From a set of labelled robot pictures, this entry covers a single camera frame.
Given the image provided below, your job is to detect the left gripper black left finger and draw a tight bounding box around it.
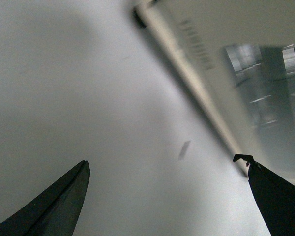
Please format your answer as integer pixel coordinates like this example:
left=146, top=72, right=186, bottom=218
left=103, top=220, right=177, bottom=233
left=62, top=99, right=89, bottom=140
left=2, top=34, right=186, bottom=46
left=0, top=160, right=90, bottom=236

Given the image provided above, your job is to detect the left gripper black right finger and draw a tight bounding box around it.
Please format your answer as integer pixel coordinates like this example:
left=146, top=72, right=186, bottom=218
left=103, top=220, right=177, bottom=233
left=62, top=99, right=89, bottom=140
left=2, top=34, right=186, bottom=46
left=233, top=154, right=295, bottom=236

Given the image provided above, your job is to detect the glass oven door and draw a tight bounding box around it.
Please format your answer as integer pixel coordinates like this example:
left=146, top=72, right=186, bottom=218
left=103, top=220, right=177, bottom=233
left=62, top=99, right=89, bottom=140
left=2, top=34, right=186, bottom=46
left=152, top=0, right=295, bottom=191

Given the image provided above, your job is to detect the small dark table scrap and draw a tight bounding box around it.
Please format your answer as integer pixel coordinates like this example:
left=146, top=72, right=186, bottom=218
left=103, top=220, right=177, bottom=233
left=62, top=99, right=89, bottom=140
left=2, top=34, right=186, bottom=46
left=178, top=140, right=191, bottom=161

